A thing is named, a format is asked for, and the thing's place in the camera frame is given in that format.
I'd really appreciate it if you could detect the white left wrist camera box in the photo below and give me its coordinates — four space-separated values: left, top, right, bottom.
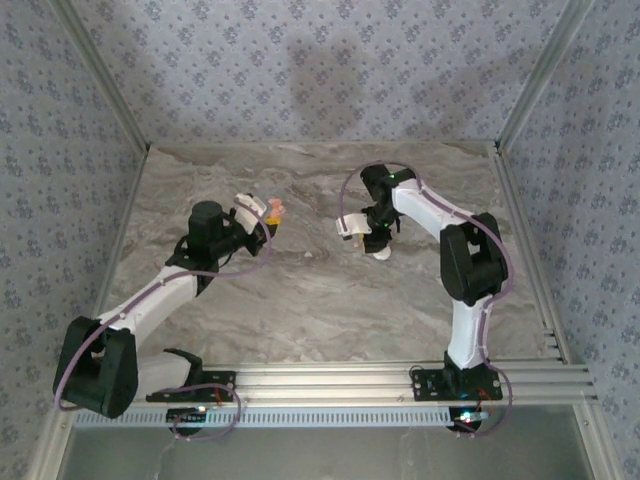
232 193 269 234

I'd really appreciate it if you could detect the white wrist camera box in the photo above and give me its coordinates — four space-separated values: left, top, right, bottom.
334 213 374 241
232 193 269 234

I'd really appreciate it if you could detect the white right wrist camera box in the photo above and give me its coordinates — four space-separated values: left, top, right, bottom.
334 213 374 241

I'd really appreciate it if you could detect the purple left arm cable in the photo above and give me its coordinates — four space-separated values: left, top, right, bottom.
52 197 274 444

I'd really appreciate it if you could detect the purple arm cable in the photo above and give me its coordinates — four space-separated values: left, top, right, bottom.
52 197 274 444
339 159 516 440

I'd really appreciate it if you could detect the aluminium table side rail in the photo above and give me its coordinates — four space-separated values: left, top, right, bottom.
24 143 152 480
487 140 574 366

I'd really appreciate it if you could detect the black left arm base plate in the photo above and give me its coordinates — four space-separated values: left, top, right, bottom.
146 368 238 404

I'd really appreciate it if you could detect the aluminium mounting rail beam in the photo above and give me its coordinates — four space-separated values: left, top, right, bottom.
144 363 599 407

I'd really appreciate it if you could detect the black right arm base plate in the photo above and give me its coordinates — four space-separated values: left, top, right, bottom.
409 367 504 404

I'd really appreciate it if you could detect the aluminium frame corner post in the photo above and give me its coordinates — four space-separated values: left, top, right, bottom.
493 0 597 151
49 0 152 152

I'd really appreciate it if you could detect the grey slotted cable duct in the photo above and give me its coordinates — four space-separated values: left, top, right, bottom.
74 405 484 430

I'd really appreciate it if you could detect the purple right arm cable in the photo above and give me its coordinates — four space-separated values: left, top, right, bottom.
339 159 516 440

